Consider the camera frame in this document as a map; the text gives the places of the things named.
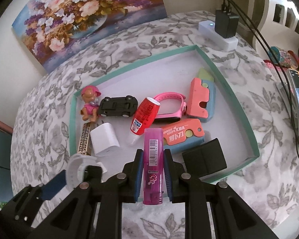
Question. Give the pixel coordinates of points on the teal rimmed white tray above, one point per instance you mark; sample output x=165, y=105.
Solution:
x=171, y=71

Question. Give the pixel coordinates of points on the floral oil painting canvas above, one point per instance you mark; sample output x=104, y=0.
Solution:
x=55, y=30

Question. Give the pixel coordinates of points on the pink kids smartwatch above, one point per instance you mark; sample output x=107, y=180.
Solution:
x=173, y=107

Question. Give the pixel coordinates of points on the pink blue carrot knife toy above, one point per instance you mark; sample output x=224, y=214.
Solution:
x=201, y=101

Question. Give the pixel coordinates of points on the black wall plug adapter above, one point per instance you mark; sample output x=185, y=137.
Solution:
x=205, y=159

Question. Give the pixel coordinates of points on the grey floral tablecloth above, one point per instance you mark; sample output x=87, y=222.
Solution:
x=270, y=185

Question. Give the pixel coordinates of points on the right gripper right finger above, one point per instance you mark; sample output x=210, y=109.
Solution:
x=168, y=172

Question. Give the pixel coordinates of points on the red glue bottle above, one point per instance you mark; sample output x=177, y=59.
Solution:
x=142, y=119

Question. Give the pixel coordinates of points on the white lattice chair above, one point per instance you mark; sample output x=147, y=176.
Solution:
x=278, y=22

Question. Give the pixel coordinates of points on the colourful clutter pile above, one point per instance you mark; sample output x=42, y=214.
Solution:
x=287, y=59

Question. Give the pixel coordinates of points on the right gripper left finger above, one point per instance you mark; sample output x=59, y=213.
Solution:
x=139, y=164

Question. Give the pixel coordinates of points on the black toy car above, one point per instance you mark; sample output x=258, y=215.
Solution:
x=118, y=106

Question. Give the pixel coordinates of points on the black plugged charger adapter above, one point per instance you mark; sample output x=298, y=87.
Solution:
x=226, y=24

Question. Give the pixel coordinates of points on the white power strip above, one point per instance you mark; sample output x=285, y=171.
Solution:
x=207, y=29

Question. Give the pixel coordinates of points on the blue orange carrot knife toy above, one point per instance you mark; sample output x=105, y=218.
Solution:
x=183, y=135

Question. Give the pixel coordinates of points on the white usb charger cube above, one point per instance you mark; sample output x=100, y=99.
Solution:
x=104, y=139

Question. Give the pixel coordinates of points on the pink pup dog figurine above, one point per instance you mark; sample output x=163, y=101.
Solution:
x=90, y=96

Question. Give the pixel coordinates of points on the gold patterned lighter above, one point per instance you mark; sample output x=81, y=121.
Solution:
x=85, y=143

